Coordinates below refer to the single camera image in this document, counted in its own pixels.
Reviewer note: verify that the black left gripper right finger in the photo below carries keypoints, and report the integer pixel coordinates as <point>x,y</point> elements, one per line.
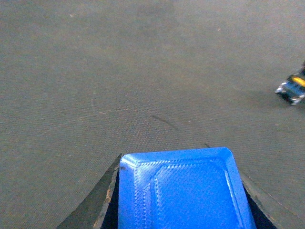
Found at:
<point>254,197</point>

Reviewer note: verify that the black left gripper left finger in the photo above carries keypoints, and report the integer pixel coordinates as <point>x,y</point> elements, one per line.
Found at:
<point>91,213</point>

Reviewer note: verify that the blue plastic tray part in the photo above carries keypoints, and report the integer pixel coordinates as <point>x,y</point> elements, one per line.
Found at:
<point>183,189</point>

